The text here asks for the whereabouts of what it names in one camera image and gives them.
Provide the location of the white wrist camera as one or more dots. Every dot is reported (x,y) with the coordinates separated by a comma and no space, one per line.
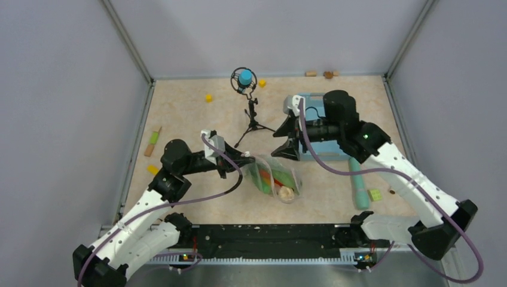
(212,144)
(292,103)

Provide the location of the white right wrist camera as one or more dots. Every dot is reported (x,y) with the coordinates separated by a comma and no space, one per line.
(292,103)

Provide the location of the smooth orange carrot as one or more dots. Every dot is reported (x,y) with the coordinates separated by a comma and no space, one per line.
(266,177)

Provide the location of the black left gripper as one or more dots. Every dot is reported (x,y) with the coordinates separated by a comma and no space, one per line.
(238,157)

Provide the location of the clear pink zip top bag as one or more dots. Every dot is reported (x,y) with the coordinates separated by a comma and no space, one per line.
(269,162)

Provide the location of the yellow-green cube block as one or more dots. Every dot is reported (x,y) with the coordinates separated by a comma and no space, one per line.
(375,195)

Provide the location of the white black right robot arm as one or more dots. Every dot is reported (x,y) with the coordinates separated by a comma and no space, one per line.
(440,219)

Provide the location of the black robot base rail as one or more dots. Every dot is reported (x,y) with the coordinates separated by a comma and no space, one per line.
(274,241)

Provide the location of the wooden cork pieces at wall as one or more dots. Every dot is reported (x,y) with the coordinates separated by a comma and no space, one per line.
(325,74)

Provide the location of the dark green cucumber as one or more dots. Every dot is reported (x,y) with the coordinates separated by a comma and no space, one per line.
(252,171)

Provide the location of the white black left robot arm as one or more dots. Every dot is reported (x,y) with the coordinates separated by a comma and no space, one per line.
(115,257)

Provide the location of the light blue perforated plastic basket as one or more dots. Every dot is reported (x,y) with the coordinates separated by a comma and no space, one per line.
(327,150)

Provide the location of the yellow block near left edge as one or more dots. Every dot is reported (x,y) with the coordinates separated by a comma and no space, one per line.
(152,169)

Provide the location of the blue microphone in shock mount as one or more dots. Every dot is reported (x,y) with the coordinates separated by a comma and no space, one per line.
(243,81)

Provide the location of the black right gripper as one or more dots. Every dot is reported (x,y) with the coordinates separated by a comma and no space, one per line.
(292,128)

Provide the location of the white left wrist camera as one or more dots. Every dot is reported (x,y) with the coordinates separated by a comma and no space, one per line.
(212,144)

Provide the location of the teal cylinder roller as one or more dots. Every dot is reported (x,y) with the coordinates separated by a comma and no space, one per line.
(360,194)

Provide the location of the green and wood block stick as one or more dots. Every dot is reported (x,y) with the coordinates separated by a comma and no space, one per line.
(152,141)

